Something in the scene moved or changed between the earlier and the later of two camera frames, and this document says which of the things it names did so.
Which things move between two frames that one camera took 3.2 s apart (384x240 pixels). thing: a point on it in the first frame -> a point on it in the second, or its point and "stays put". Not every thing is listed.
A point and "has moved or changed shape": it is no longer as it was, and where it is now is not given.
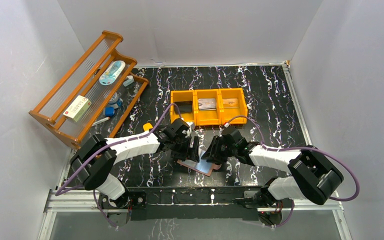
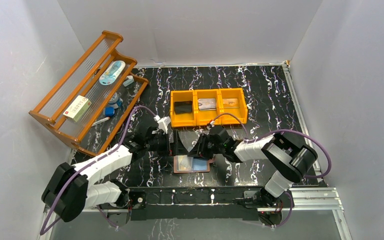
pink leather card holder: x=204 y=167 has moved or changed shape
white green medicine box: x=77 y=107 stays put
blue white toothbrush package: x=112 y=72 stays put
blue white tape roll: x=116 y=102 stays put
